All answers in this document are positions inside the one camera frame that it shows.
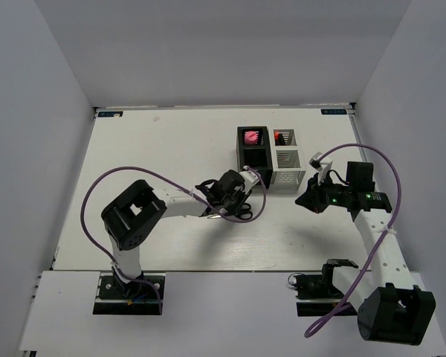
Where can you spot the white mesh organizer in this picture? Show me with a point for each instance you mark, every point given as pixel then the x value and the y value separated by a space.
pixel 289 168

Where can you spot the pink eraser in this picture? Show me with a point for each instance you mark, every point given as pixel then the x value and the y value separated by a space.
pixel 251 137

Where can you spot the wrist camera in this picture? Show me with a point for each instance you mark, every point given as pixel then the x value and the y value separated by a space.
pixel 251 177
pixel 322 164

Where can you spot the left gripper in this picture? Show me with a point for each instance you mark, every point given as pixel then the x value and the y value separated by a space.
pixel 244 194

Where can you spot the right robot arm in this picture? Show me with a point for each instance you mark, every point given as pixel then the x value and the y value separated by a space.
pixel 390 305

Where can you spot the black handled scissors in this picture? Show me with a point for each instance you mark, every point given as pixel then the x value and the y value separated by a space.
pixel 234 208

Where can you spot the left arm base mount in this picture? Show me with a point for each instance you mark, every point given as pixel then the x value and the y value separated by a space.
pixel 132 299

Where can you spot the black mesh organizer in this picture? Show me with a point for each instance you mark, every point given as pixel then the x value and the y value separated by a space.
pixel 257 157

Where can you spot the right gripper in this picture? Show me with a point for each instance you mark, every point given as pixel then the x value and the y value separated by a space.
pixel 311 198

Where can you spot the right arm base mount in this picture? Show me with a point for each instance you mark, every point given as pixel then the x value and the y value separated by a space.
pixel 315 293

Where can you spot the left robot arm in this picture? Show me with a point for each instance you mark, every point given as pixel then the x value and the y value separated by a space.
pixel 130 218

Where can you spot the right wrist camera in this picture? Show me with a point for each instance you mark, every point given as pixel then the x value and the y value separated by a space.
pixel 322 164

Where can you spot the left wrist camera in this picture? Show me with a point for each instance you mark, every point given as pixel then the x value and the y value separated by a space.
pixel 251 177

